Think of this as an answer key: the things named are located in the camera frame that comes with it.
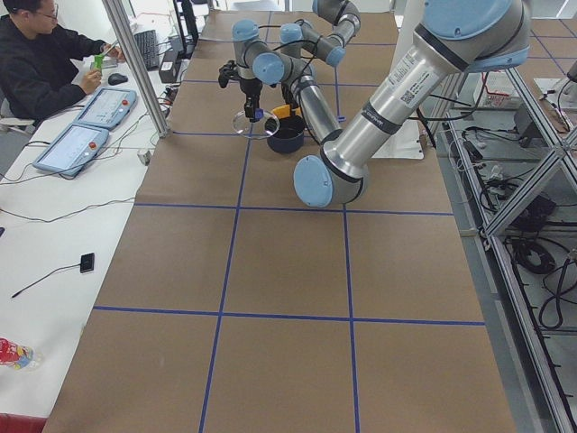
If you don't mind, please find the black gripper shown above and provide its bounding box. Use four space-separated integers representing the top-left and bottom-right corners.
239 78 262 121

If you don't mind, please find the yellow toy corn cob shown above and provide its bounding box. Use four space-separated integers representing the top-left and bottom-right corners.
271 104 292 119

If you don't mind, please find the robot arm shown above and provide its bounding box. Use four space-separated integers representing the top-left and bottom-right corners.
277 1 361 114
228 1 531 207

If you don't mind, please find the dark blue pot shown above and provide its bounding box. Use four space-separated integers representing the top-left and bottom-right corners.
267 115 305 154

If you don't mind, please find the black keyboard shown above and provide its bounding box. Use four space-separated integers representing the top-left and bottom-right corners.
133 30 159 70

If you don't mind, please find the black computer mouse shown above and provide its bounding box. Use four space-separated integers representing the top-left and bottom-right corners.
107 73 128 86

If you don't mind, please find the upper teach pendant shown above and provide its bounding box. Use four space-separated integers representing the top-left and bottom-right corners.
75 88 137 131

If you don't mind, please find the teach pendant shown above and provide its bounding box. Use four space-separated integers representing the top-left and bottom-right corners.
75 88 137 131
32 123 109 177

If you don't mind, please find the lower teach pendant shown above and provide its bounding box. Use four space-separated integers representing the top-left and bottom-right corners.
32 123 109 177

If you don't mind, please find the seated person black jacket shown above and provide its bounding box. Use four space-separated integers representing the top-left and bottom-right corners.
1 1 124 123

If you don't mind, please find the black phone on table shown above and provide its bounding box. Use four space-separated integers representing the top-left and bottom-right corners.
79 253 96 273

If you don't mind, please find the red drink bottle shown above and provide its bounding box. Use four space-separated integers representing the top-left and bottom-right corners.
0 337 43 371

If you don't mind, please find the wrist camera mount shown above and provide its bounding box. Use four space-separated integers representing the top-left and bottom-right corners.
218 60 240 88

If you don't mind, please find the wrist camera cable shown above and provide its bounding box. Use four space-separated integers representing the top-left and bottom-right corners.
261 17 325 91

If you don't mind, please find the aluminium frame post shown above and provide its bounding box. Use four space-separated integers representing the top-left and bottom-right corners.
102 0 169 138

